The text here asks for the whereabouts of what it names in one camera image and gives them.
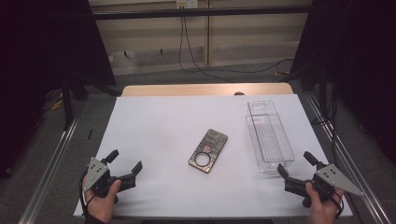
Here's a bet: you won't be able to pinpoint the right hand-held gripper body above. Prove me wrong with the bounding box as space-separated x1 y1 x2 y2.
284 163 364 202

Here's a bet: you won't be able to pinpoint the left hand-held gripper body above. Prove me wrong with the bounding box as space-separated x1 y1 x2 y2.
82 157 137 196

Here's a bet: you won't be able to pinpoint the clear plastic packaging box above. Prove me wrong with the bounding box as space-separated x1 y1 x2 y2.
245 99 296 174

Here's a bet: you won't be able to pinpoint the gold cartoon print phone case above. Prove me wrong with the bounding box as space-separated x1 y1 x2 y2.
187 128 229 175

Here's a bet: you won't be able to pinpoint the person's left hand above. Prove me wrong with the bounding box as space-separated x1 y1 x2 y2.
83 179 122 224

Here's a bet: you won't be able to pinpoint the person's right hand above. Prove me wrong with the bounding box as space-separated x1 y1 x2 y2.
304 182 346 224

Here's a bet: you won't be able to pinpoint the black metal stand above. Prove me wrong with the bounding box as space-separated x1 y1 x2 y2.
60 77 92 131

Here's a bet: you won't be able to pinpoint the black curtain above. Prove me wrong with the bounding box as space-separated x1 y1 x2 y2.
290 0 396 166
0 0 118 178

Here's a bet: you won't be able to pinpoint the black horizontal bar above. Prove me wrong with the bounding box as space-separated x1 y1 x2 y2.
92 5 312 21

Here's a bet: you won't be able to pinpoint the aluminium rail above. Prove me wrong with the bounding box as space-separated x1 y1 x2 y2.
18 104 82 224
304 92 394 224

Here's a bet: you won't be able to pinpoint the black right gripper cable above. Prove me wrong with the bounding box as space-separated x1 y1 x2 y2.
330 190 346 218

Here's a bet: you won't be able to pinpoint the black floor cables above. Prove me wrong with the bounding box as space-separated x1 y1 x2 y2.
311 87 342 171

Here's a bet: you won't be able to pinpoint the yellow cable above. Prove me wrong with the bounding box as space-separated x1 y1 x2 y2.
43 90 65 112

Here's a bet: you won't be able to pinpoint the black hanging cable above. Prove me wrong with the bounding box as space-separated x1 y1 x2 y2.
182 17 295 75
177 17 234 84

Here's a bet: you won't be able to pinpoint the white wall socket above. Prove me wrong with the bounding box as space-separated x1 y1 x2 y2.
176 0 199 9

